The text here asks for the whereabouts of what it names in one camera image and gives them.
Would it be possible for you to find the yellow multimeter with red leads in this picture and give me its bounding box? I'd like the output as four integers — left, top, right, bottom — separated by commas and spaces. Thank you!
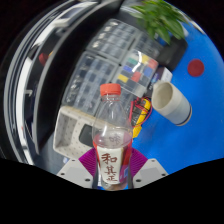
129, 96, 153, 138

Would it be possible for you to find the clear box with coloured parts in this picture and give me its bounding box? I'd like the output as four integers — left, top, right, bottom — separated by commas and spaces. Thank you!
111, 49, 160, 98

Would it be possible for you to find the black box with white label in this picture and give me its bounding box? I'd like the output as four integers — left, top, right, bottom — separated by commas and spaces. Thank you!
151, 65, 174, 85

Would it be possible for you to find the flat round red coaster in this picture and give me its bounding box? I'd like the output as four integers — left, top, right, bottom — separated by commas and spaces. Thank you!
187, 58, 205, 78

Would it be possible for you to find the black rounded case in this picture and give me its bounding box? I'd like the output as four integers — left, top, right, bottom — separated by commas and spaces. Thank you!
78, 123, 98, 148

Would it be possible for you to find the dark wall shelf unit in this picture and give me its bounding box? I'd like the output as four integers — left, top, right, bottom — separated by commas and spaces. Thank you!
1, 0, 126, 166

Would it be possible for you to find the clear red-capped drink bottle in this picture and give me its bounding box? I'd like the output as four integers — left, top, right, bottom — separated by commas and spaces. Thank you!
92, 83, 134, 191

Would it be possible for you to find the white perforated tray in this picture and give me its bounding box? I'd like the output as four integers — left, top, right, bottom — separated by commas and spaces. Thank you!
53, 106, 101, 161

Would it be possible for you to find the plain black box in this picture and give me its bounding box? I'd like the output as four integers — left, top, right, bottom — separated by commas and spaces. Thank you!
156, 34, 188, 73

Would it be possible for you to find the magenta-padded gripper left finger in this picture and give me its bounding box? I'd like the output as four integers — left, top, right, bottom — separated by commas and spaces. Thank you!
56, 147, 100, 190

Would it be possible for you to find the grey ceramic mug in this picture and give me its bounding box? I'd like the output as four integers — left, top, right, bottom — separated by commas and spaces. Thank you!
152, 80, 193, 127

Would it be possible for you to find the green potted plant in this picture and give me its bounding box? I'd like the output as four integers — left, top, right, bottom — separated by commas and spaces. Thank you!
131, 0, 189, 46

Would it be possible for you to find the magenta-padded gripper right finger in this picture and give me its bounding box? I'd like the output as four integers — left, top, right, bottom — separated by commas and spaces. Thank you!
128, 147, 170, 190

